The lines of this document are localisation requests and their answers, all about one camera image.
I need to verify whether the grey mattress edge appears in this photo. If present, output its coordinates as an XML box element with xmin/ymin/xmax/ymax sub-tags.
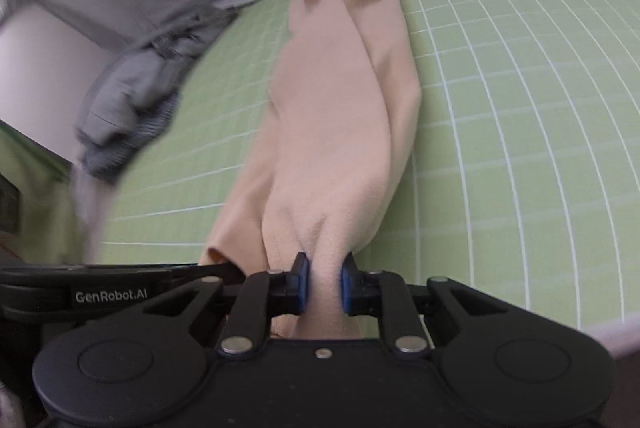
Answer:
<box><xmin>72</xmin><ymin>165</ymin><xmax>118</xmax><ymax>261</ymax></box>

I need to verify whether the blue checked garment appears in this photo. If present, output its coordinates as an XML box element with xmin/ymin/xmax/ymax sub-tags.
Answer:
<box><xmin>82</xmin><ymin>93</ymin><xmax>183</xmax><ymax>185</ymax></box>

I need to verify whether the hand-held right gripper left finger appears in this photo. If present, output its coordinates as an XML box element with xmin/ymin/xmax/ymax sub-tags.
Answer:
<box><xmin>115</xmin><ymin>253</ymin><xmax>309</xmax><ymax>355</ymax></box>

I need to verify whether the green cloth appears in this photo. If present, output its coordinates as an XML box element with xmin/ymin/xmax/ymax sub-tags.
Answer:
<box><xmin>0</xmin><ymin>123</ymin><xmax>76</xmax><ymax>261</ymax></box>

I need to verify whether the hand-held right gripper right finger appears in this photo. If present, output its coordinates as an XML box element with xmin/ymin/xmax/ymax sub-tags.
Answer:
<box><xmin>341</xmin><ymin>254</ymin><xmax>531</xmax><ymax>354</ymax></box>

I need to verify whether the grey crumpled garment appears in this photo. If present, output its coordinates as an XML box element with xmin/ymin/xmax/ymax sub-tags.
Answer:
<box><xmin>75</xmin><ymin>5</ymin><xmax>238</xmax><ymax>149</ymax></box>

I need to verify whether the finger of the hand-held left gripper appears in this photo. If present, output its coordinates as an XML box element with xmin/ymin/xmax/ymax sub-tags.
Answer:
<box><xmin>170</xmin><ymin>261</ymin><xmax>247</xmax><ymax>286</ymax></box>

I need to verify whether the beige long-sleeve sweater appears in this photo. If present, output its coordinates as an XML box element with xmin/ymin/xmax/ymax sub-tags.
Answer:
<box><xmin>197</xmin><ymin>0</ymin><xmax>423</xmax><ymax>341</ymax></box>

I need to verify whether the green grid mat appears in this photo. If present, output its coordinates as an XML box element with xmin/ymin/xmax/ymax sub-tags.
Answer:
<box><xmin>100</xmin><ymin>0</ymin><xmax>640</xmax><ymax>344</ymax></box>

